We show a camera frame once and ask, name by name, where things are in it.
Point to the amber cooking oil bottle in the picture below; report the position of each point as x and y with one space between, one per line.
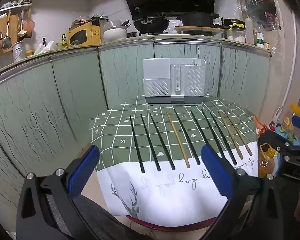
266 162

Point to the orange bag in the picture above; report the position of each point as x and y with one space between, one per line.
260 126

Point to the thin bamboo board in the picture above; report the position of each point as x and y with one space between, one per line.
200 28

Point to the white plastic utensil holder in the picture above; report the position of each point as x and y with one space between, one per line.
156 68

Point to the wooden cutting board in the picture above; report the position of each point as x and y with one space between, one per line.
13 27

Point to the pink plastic ladle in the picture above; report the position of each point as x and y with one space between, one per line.
29 28

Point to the clear canister white powder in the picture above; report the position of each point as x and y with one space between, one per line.
236 36

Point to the metal utensil cylinder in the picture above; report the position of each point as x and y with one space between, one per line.
18 52

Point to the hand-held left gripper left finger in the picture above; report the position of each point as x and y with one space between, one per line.
83 171

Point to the yellow lid bottle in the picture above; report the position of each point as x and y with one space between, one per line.
291 118

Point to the yellow microwave oven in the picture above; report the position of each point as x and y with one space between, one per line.
90 33

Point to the white ceramic bowl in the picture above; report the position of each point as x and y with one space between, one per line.
115 33

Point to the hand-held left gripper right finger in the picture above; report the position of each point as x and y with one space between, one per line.
216 171

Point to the gas stove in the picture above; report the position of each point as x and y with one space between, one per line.
165 33

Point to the white plastic bag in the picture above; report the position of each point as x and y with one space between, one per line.
43 48

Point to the black wok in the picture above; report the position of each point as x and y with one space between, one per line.
151 25

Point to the green glass bottle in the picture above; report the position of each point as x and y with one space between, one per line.
64 41

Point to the clear plastic bowl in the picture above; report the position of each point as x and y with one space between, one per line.
111 25

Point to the small spice jar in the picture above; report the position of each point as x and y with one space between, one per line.
266 46

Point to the white jar green label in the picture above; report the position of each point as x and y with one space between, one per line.
260 41

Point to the white pipe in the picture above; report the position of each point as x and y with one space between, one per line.
291 75

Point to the person's leg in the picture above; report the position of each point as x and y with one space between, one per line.
102 220

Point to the dark sauce bottle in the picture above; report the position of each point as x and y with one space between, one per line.
44 42

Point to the green checked tablecloth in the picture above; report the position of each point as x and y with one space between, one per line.
120 130

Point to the white wall rack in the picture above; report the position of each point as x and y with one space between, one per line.
12 7

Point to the clear wall shelf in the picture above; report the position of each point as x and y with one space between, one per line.
262 10

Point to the white squeeze bottle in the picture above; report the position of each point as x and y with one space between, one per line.
250 30

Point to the clear glass cup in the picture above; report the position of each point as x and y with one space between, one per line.
75 43

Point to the black electric cooker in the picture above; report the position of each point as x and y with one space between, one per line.
233 21

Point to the black cast iron pot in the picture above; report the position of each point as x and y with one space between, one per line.
196 20

